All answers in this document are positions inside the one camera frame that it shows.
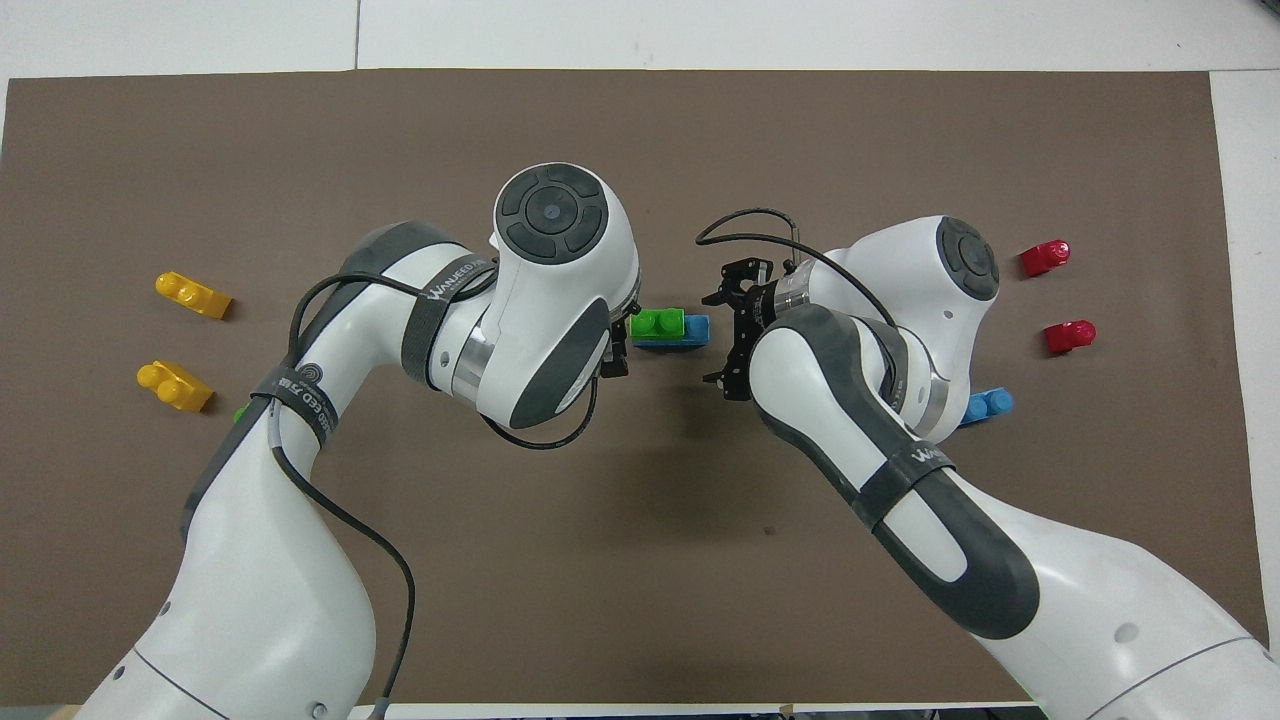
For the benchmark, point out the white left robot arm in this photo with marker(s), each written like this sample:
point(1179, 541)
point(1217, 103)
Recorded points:
point(300, 560)

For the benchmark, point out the yellow two-stud toy block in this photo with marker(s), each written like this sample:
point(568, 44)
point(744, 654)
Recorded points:
point(194, 295)
point(176, 386)

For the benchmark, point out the brown table mat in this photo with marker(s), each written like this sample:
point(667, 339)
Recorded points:
point(640, 150)

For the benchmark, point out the red one-stud toy block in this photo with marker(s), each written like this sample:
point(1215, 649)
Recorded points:
point(1045, 258)
point(1070, 336)

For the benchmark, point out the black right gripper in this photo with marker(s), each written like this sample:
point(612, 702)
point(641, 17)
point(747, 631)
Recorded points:
point(758, 290)

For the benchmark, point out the blue three-stud toy block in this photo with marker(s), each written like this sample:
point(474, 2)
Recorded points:
point(988, 406)
point(696, 328)

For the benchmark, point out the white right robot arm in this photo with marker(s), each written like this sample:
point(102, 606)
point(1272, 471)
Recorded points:
point(1000, 560)

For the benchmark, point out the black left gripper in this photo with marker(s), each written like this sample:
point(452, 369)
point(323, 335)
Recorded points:
point(610, 335)

